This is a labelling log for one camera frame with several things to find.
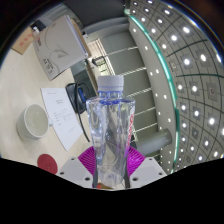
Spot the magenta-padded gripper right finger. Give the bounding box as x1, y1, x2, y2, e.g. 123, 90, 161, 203
125, 146, 168, 189

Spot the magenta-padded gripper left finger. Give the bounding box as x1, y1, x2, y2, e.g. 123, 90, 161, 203
56, 148, 98, 188

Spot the clear plastic water bottle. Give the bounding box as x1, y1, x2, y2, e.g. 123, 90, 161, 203
85, 74, 136, 188

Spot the flat round red coaster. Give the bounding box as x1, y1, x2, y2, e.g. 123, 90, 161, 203
37, 153, 59, 175

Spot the white paper sheet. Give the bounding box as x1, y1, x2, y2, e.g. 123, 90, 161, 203
40, 87, 92, 152

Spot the white ceramic cup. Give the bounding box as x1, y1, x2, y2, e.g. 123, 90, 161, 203
16, 103, 54, 140

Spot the black desk telephone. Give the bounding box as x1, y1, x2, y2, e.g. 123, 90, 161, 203
65, 82, 89, 116

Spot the group of ceiling lights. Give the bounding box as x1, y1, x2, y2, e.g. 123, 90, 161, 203
128, 0, 224, 168

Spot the white cardboard paper box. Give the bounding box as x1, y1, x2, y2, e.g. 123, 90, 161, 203
32, 14, 90, 82

